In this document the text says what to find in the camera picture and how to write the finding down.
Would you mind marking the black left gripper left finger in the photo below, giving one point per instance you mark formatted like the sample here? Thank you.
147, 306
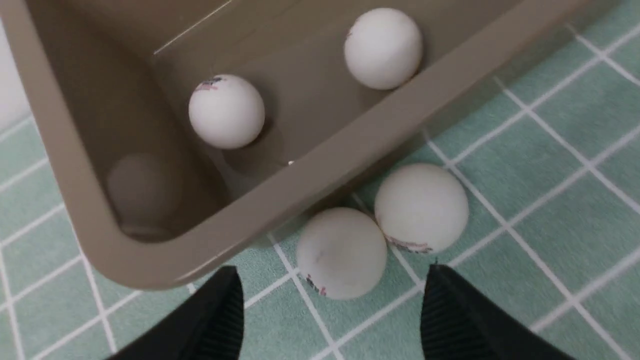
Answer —
209, 325

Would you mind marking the olive plastic bin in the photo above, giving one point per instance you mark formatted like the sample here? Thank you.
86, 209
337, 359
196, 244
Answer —
181, 130

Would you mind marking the green checkered tablecloth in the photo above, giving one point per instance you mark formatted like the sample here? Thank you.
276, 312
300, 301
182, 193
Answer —
552, 162

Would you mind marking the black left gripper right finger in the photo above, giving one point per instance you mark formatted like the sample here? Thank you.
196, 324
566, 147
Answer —
458, 322

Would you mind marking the white logo ball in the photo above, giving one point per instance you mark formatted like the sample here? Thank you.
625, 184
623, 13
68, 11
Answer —
421, 208
341, 253

